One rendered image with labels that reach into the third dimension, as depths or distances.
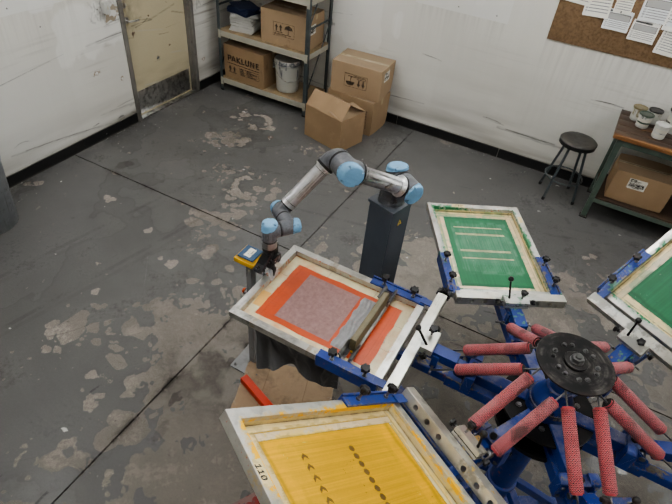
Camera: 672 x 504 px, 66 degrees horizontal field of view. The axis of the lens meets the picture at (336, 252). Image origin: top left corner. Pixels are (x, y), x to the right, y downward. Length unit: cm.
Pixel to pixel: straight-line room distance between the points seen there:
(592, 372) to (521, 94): 398
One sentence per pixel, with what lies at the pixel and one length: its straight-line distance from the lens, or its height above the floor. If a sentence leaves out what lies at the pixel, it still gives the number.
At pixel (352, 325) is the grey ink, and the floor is 96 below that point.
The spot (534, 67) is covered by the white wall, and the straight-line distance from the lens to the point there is 572.
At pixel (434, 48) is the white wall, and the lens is 593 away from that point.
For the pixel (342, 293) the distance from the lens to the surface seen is 268.
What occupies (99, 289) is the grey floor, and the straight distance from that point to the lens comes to 420.
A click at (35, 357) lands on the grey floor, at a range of 391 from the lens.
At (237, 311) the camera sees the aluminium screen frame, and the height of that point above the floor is 99.
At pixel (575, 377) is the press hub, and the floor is 131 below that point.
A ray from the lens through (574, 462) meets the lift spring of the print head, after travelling 217.
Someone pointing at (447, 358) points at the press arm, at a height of 104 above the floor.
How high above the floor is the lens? 287
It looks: 41 degrees down
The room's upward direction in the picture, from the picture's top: 7 degrees clockwise
